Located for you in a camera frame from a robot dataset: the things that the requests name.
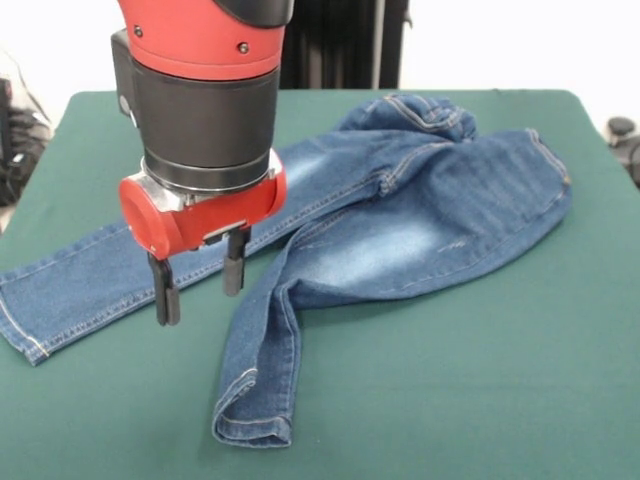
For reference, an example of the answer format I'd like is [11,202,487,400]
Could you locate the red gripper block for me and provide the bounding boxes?
[118,148,290,328]

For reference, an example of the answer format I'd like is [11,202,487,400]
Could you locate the blue denim jeans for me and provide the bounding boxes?
[0,94,574,449]

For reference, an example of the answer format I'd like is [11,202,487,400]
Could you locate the dark green table cloth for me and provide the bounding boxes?
[0,88,640,480]

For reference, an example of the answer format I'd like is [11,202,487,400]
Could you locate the black round-topped device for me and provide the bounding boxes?
[607,116,640,190]

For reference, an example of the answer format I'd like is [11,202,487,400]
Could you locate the black equipment with cables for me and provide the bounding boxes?
[0,44,54,209]

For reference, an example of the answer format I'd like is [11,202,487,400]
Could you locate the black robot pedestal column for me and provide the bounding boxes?
[278,0,415,91]

